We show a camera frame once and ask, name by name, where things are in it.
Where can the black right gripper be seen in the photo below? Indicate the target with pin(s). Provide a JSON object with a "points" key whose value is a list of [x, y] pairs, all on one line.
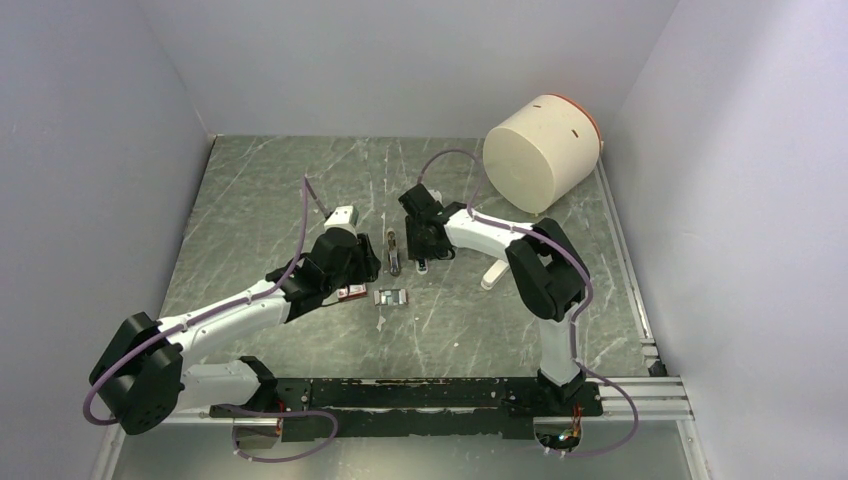
{"points": [[416, 250]]}

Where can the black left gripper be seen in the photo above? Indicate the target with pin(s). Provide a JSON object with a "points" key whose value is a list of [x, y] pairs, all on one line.
{"points": [[368, 263]]}

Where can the beige stapler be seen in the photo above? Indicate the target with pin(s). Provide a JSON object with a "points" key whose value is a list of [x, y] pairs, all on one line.
{"points": [[392, 249]]}

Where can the red staple box sleeve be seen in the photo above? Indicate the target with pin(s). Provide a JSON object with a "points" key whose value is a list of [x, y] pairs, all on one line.
{"points": [[352, 292]]}

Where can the staple box tray with staples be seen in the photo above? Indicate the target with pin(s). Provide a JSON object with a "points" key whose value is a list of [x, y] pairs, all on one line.
{"points": [[390, 297]]}

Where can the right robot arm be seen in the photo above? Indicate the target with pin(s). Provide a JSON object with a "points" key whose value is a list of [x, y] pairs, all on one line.
{"points": [[552, 280]]}

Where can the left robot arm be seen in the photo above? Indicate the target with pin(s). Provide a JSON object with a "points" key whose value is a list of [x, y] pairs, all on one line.
{"points": [[153, 368]]}

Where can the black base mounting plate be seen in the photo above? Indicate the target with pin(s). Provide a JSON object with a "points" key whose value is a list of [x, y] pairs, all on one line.
{"points": [[505, 406]]}

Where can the cream cylindrical container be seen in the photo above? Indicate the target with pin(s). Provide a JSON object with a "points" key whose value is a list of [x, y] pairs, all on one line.
{"points": [[541, 152]]}

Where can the aluminium frame rail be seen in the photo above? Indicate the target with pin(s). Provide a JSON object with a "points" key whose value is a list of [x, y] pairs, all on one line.
{"points": [[645, 398]]}

